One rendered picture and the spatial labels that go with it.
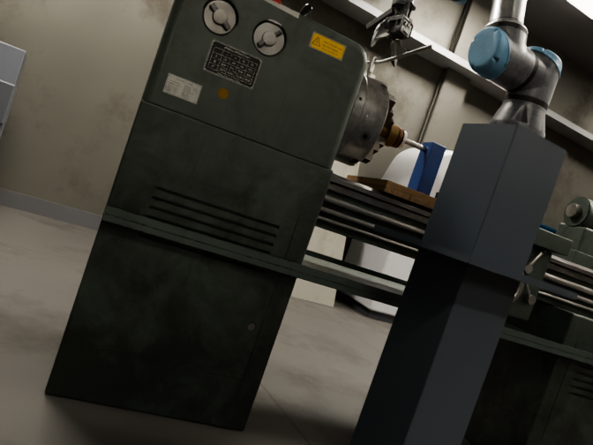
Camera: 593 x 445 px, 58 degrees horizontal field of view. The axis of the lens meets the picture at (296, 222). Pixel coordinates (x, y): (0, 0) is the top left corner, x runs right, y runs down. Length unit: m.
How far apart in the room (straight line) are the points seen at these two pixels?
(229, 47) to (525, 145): 0.84
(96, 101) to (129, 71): 0.35
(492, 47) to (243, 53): 0.67
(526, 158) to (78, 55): 3.64
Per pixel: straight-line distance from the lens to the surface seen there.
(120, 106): 4.54
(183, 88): 1.57
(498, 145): 1.48
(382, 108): 1.85
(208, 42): 1.60
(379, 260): 4.72
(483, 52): 1.52
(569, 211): 2.53
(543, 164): 1.55
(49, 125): 4.51
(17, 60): 3.96
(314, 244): 4.48
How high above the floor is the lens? 0.74
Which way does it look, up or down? 2 degrees down
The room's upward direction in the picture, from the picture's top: 19 degrees clockwise
